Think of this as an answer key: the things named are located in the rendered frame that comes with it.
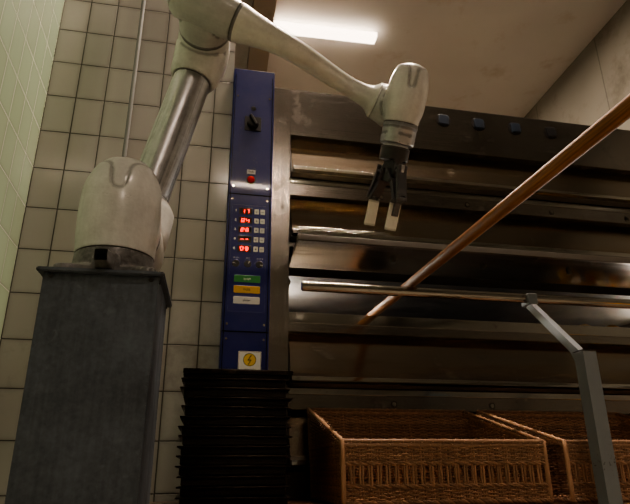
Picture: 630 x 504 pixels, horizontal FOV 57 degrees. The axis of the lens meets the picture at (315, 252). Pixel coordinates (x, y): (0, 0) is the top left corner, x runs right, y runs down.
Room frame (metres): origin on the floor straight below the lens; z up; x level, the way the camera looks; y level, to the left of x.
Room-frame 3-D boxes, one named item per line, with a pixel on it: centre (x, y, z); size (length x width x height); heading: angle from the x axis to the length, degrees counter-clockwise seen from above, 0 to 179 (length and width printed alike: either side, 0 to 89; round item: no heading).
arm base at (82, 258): (1.07, 0.40, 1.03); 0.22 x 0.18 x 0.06; 10
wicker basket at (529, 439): (1.77, -0.28, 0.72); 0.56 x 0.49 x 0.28; 101
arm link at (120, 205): (1.10, 0.40, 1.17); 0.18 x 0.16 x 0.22; 12
